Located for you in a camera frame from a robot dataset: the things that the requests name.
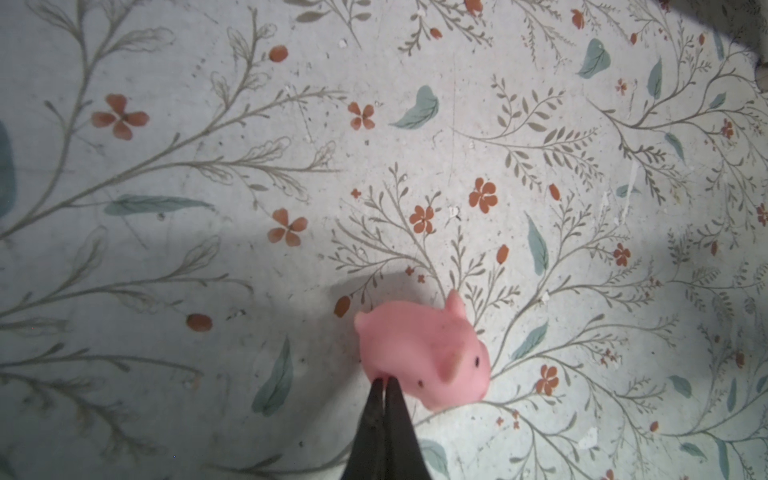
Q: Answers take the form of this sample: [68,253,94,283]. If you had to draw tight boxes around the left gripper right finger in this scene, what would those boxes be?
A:
[384,376,432,480]

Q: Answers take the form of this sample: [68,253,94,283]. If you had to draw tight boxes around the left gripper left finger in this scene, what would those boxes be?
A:
[341,378,385,480]

